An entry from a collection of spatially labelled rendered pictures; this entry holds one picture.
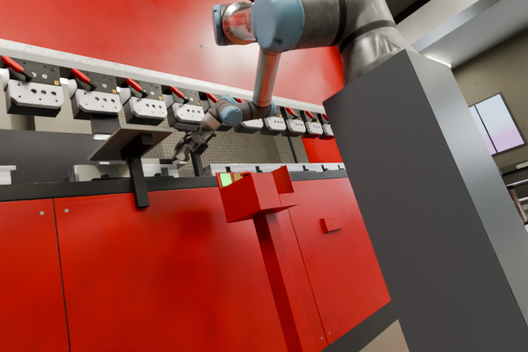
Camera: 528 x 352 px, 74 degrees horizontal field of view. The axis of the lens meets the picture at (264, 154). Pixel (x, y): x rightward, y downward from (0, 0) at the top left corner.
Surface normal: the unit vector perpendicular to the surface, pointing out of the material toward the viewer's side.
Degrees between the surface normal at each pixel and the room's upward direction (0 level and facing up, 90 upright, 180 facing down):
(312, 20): 132
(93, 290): 90
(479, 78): 90
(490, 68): 90
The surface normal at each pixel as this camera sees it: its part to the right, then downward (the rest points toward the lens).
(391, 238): -0.74, 0.02
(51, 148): 0.69, -0.37
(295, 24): 0.31, 0.51
